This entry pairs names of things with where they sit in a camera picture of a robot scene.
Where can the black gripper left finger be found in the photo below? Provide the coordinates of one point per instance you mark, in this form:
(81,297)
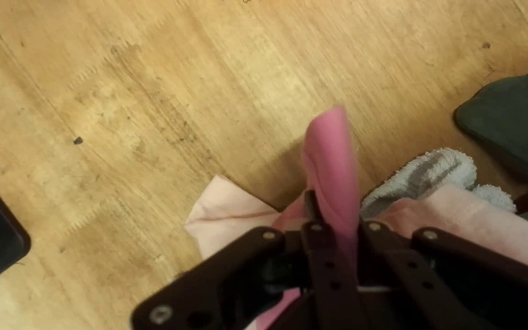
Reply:
(325,275)

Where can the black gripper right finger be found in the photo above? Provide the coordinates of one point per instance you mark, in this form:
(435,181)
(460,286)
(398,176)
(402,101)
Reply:
(459,280)

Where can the bright pink cloth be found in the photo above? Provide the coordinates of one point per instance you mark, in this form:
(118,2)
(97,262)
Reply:
(334,165)

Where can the pale peach shirt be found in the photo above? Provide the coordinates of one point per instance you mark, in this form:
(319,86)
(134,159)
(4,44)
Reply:
(228,213)

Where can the red radish plush green leaves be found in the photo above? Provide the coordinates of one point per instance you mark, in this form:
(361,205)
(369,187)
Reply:
(514,115)

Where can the white towel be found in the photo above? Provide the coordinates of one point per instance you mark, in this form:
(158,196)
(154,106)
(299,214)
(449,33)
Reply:
(422,174)

